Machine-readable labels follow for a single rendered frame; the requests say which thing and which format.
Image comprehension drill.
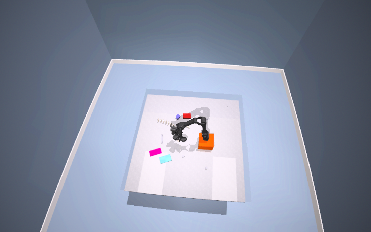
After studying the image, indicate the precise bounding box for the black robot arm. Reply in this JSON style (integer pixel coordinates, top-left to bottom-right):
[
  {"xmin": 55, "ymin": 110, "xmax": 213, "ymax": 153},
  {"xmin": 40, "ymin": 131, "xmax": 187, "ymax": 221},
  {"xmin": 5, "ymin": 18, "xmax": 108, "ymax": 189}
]
[{"xmin": 170, "ymin": 116, "xmax": 209, "ymax": 141}]

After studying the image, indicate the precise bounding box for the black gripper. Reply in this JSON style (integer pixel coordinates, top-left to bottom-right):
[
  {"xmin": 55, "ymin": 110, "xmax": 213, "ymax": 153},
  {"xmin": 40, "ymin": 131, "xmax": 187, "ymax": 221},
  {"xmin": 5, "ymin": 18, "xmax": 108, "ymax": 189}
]
[{"xmin": 171, "ymin": 131, "xmax": 187, "ymax": 142}]

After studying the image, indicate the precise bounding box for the magenta flat rectangular block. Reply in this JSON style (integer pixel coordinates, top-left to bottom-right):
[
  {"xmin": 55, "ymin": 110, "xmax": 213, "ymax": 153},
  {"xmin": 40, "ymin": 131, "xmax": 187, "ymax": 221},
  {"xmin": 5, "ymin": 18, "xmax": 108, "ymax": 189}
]
[{"xmin": 149, "ymin": 148, "xmax": 162, "ymax": 156}]

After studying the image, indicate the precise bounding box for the light blue rectangular block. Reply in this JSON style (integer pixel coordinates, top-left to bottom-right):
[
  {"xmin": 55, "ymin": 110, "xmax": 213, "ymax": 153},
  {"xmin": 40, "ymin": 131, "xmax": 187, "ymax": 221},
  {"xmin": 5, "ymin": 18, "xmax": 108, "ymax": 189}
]
[{"xmin": 159, "ymin": 155, "xmax": 172, "ymax": 164}]

